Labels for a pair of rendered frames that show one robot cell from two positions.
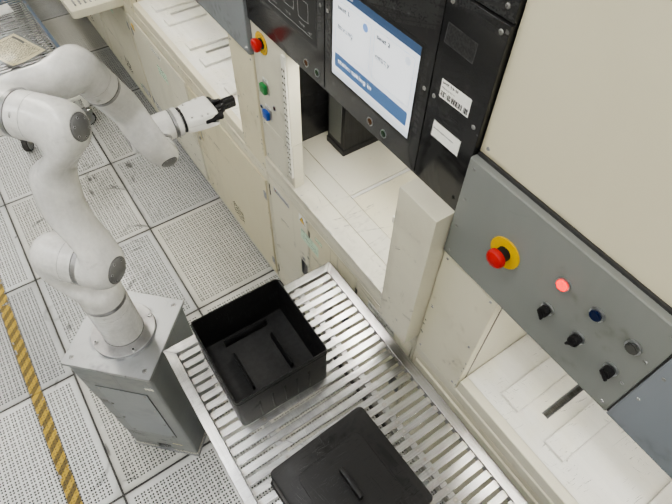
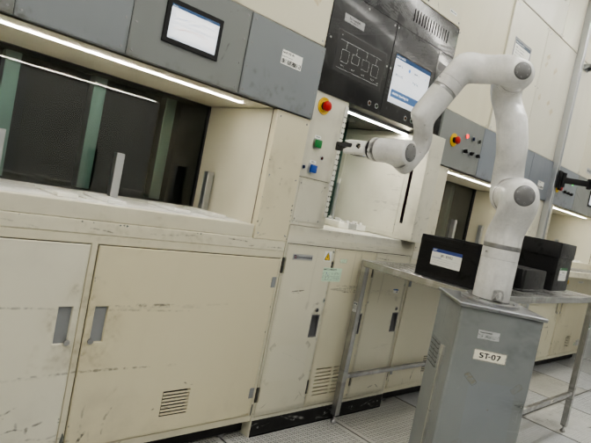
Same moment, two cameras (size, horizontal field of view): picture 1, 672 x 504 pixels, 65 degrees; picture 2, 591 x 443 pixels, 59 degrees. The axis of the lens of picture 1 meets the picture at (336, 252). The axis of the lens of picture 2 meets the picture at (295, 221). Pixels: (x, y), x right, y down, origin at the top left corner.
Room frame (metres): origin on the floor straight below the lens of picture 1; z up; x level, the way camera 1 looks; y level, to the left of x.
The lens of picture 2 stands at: (1.70, 2.28, 0.99)
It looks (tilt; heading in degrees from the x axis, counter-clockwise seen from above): 3 degrees down; 262
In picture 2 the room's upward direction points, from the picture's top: 11 degrees clockwise
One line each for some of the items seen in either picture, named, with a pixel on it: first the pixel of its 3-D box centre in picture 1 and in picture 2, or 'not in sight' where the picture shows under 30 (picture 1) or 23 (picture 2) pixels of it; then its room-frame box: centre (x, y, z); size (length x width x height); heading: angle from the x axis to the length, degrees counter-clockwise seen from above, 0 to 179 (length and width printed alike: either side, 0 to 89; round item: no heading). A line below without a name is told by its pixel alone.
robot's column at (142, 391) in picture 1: (156, 380); (465, 409); (0.76, 0.64, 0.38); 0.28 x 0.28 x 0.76; 81
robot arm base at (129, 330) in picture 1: (114, 315); (495, 275); (0.76, 0.64, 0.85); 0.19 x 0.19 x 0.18
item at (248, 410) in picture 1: (260, 350); (463, 261); (0.66, 0.20, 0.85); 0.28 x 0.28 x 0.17; 35
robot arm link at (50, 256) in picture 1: (77, 271); (512, 214); (0.76, 0.67, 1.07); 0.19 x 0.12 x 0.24; 76
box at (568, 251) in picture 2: not in sight; (536, 261); (-0.03, -0.33, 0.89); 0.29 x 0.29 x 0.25; 40
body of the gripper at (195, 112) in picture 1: (195, 114); (362, 148); (1.24, 0.43, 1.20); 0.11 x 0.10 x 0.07; 126
